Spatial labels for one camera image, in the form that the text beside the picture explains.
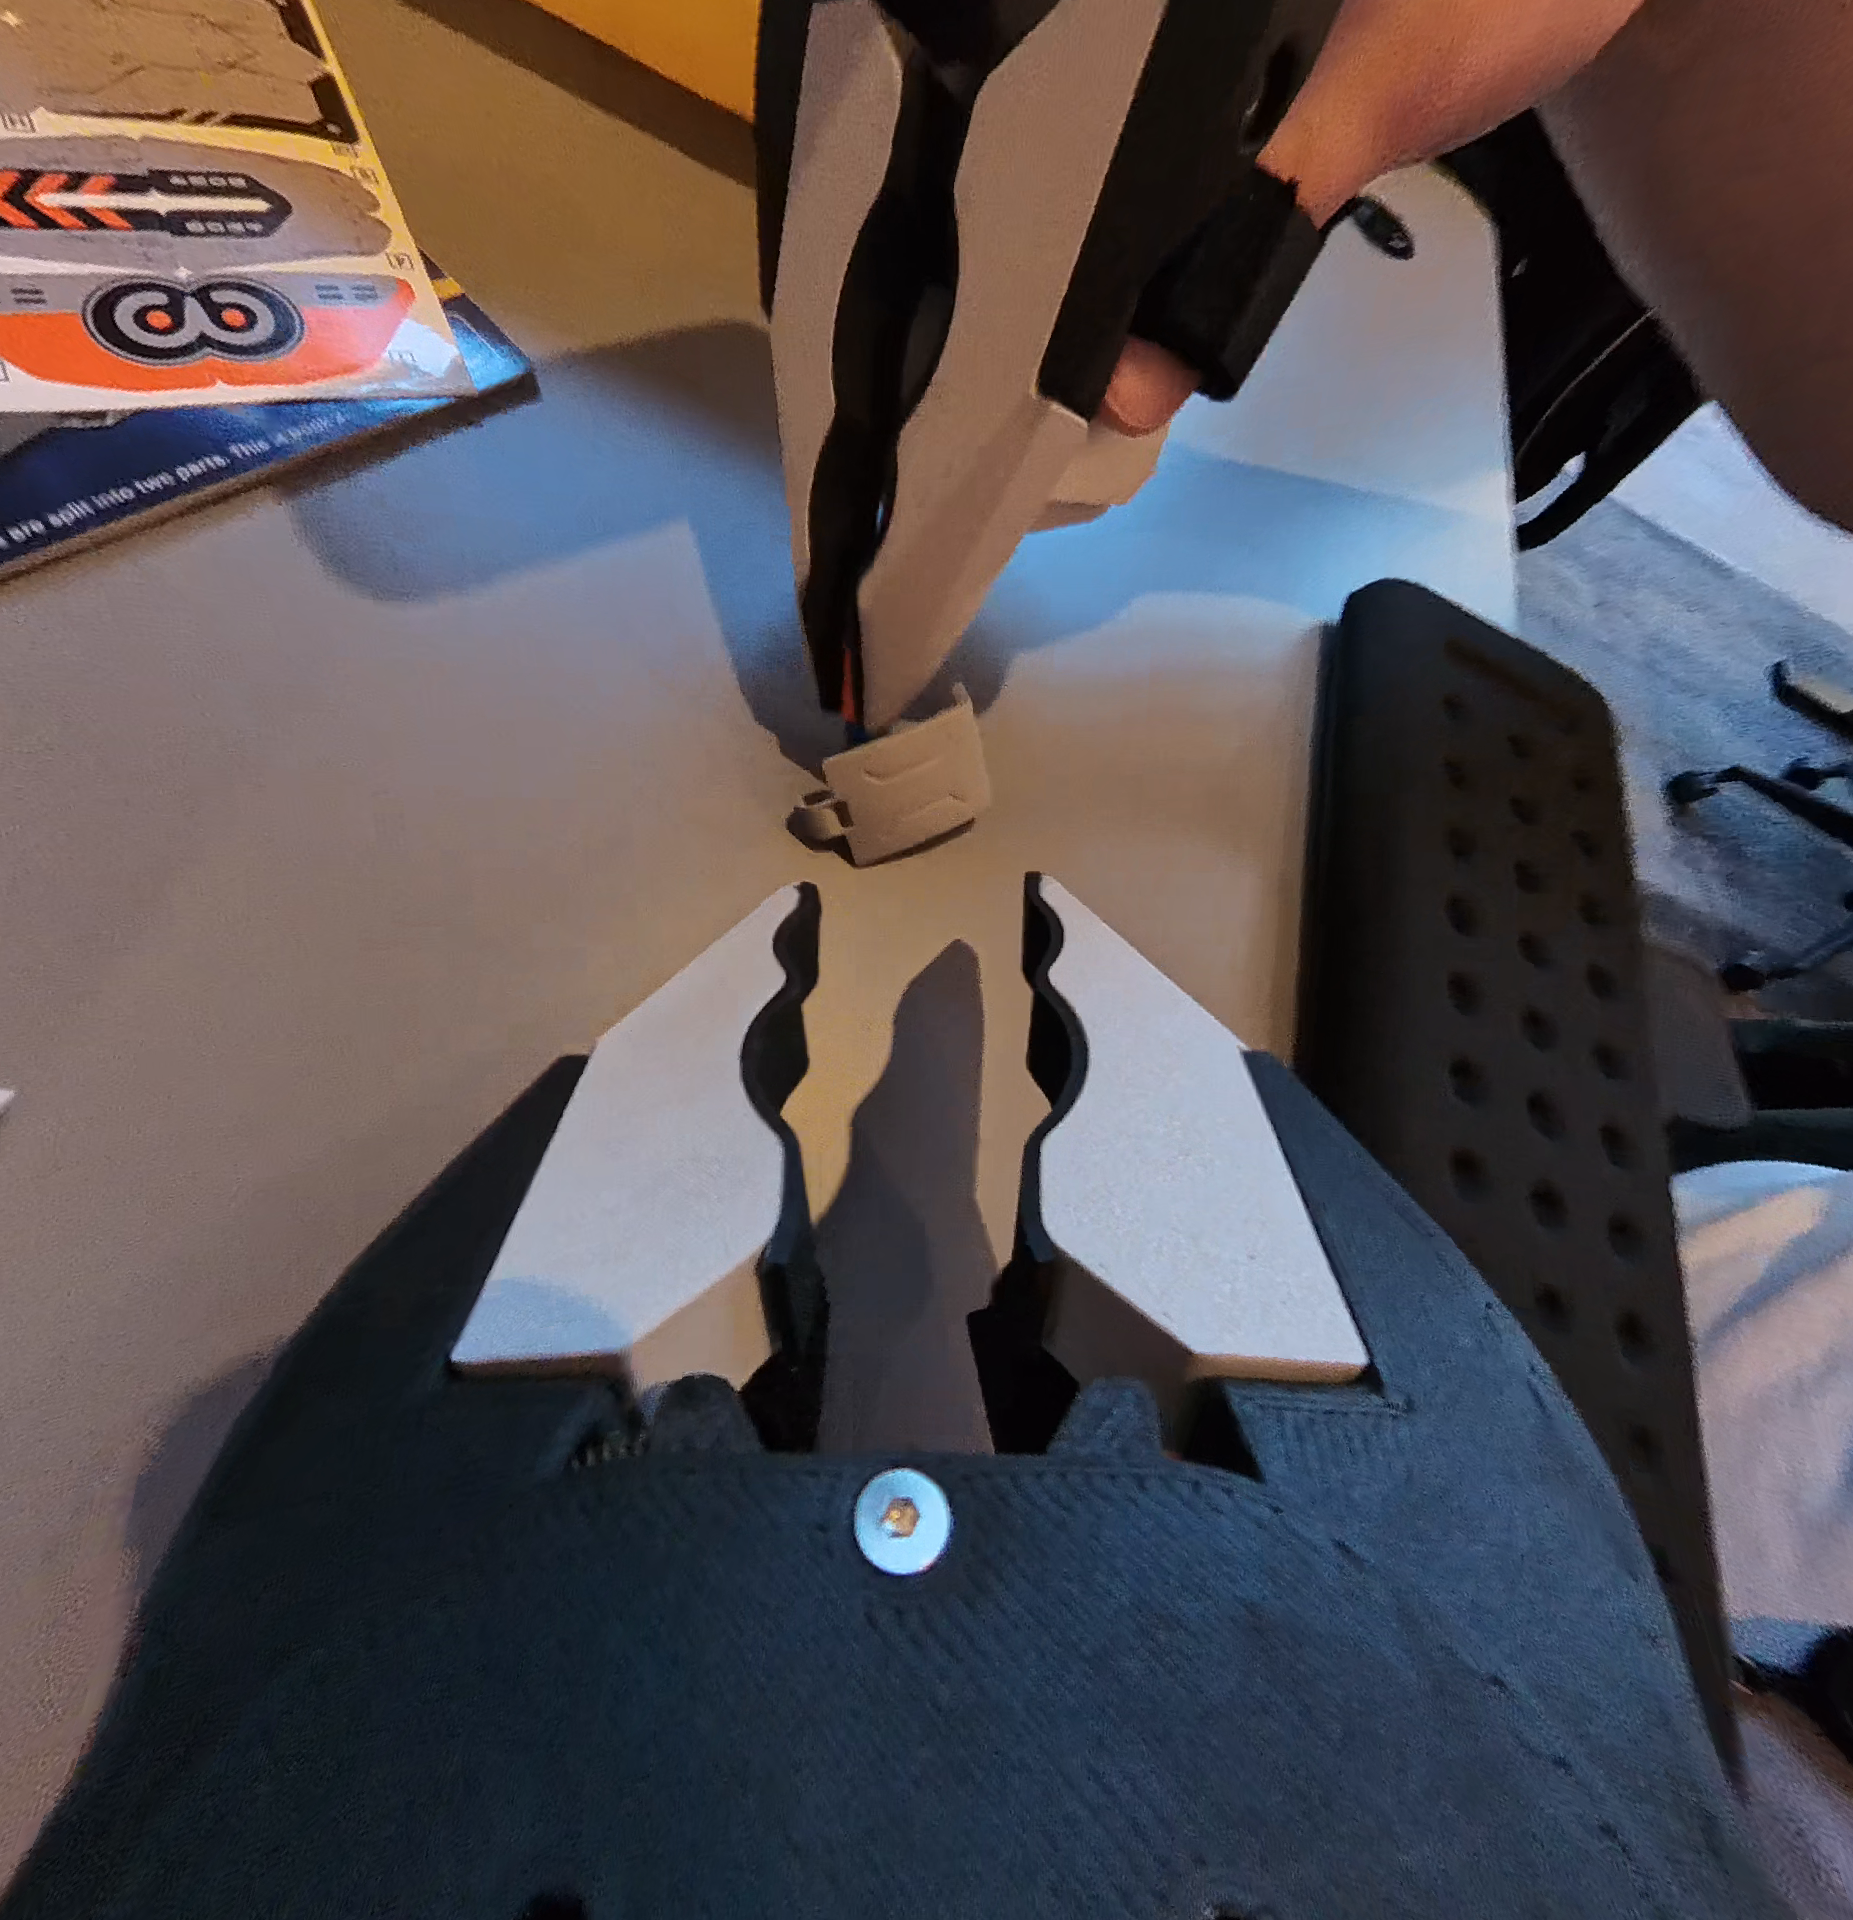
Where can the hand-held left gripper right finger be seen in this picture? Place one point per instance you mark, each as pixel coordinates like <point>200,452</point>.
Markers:
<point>1181,1184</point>

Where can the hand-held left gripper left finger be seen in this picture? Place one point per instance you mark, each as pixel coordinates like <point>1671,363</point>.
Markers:
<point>640,1200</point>

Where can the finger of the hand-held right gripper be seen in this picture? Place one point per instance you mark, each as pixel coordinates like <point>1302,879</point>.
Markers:
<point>820,181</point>
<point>986,450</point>

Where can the grey curved building piece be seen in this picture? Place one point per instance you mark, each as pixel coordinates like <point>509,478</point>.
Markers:
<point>910,781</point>

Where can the person's right forearm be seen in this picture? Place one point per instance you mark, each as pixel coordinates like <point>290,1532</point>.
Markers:
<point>1765,195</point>

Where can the grey desk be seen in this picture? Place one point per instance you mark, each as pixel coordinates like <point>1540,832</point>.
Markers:
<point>417,751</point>

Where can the person's right hand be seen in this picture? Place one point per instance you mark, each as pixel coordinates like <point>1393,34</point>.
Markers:
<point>1435,74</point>

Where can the black perforated chair armrest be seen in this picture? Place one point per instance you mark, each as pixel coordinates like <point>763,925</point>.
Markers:
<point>1495,931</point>

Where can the orange grey sticker sheet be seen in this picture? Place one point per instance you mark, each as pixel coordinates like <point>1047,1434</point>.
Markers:
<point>191,331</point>

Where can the black office chair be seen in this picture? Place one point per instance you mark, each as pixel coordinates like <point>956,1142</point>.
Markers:
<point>1796,811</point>

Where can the black chair frame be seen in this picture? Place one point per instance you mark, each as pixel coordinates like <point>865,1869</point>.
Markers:
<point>1585,345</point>

